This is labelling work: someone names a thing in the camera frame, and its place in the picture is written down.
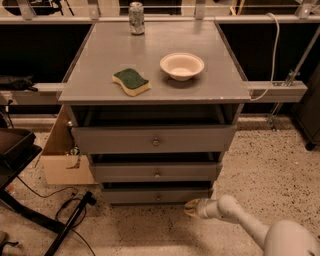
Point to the grey bottom drawer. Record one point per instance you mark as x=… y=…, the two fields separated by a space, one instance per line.
x=155 y=192

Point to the white paper bowl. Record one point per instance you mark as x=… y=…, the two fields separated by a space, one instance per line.
x=182 y=66

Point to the grey middle drawer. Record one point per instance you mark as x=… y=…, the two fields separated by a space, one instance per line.
x=155 y=172

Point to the grey top drawer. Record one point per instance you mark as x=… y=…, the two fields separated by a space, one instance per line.
x=162 y=139

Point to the dark cabinet at right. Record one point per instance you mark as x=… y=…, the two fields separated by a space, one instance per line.
x=307 y=111

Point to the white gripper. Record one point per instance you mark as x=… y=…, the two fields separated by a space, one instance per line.
x=202 y=209

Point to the black bag on rail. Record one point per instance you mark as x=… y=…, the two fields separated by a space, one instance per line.
x=16 y=83

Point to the silver green soda can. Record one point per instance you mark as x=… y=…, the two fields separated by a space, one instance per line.
x=136 y=18

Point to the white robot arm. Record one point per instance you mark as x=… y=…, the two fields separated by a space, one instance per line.
x=283 y=238

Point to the cardboard box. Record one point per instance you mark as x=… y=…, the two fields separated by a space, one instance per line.
x=61 y=162

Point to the grey drawer cabinet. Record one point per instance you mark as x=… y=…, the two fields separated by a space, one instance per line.
x=213 y=97

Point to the black chair base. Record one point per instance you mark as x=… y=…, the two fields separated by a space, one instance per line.
x=17 y=151

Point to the grey drawer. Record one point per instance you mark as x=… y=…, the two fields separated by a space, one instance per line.
x=162 y=139
x=155 y=172
x=155 y=192

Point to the green yellow sponge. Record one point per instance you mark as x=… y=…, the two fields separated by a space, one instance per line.
x=131 y=82

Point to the aluminium frame rail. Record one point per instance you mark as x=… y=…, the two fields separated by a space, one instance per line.
x=48 y=93

